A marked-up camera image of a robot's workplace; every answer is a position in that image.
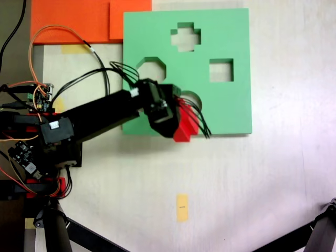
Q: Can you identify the long orange wire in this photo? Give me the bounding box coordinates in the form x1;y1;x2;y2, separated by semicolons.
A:
28;25;92;89

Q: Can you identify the red cross columnar block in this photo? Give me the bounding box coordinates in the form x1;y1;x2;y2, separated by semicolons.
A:
173;97;200;143

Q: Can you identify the black gripper wire loop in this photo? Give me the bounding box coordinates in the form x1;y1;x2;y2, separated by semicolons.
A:
180;96;212;139

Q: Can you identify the thick black cable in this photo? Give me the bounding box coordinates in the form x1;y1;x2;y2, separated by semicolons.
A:
0;0;27;72

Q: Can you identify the black board with inductors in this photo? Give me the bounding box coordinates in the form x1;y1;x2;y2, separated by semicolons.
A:
7;141;44;181

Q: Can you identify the orange red wire bundle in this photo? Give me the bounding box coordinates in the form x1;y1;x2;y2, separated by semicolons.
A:
0;165;73;198

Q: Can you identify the yellow tape strip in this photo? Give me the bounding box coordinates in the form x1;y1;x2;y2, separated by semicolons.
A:
176;194;190;223
52;96;66;113
61;44;91;55

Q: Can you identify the black arm wire bundle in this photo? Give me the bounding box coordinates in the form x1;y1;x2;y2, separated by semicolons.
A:
52;61;140;102

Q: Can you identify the green shape hole board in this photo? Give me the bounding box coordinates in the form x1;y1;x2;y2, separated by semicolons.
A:
122;7;253;137

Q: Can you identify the orange flat block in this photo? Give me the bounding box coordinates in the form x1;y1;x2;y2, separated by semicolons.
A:
30;0;153;45

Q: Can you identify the red printed clamp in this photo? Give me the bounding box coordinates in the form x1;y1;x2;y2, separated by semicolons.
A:
56;177;67;198

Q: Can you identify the circuit board with white connectors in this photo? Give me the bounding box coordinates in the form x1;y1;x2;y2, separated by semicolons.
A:
26;83;55;113

